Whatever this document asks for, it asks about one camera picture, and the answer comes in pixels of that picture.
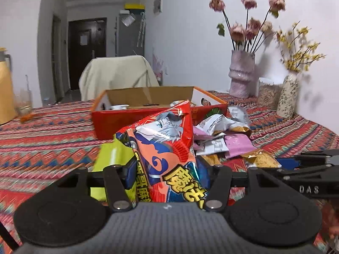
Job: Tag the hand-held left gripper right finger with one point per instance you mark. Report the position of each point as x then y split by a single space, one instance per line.
204 172

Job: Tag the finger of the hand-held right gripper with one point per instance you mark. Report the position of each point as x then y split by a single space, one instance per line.
304 173
287 163

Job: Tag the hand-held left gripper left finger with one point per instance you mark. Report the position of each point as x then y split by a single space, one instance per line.
131 174

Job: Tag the white snack packet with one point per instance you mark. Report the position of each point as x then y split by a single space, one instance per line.
213 146

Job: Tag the purple snack packet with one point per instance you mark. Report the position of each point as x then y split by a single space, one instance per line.
199 137
238 143

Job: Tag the red cartoon snack bag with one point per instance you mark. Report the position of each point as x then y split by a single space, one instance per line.
169 148

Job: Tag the red cardboard box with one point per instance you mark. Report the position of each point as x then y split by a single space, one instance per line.
111 124

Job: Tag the golden snack packet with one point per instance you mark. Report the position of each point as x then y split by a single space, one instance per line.
212 160
262 158

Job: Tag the yellow-green snack packet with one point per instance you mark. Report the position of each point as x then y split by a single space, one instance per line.
114 156

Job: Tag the silver printed snack packet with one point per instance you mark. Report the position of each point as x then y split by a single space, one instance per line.
214 123

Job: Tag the floral white vase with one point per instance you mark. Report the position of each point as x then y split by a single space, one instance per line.
288 98

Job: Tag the grey snack packet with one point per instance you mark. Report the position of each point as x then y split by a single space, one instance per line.
238 113

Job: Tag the glass jar with grains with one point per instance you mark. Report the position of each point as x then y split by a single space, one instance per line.
268 95

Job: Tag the patterned tablecloth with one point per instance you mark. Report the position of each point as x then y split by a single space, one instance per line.
53 148

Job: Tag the pink ceramic vase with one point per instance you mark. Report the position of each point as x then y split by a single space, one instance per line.
242 76

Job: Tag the chair with cream cover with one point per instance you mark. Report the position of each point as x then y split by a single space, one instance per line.
116 74

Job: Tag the pink plastic bag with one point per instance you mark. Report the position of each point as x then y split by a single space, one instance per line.
159 67

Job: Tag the yellow flower branches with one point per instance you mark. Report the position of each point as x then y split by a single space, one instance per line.
299 50

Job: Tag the small orange object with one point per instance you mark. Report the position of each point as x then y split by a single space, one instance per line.
26 117

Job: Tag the dark entrance door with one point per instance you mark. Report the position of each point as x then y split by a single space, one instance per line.
87 58

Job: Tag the clear drinking glass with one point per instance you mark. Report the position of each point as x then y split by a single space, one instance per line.
23 103

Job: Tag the grey refrigerator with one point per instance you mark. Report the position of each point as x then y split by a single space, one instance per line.
131 37

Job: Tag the dried pink roses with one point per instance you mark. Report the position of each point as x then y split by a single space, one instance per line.
249 29

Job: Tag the white paper notice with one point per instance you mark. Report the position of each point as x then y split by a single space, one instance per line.
83 39

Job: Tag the yellow thermos jug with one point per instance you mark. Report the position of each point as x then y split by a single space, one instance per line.
5 92

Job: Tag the yellow box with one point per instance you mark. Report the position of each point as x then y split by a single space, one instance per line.
135 6

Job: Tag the wall picture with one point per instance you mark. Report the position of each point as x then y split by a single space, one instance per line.
157 4

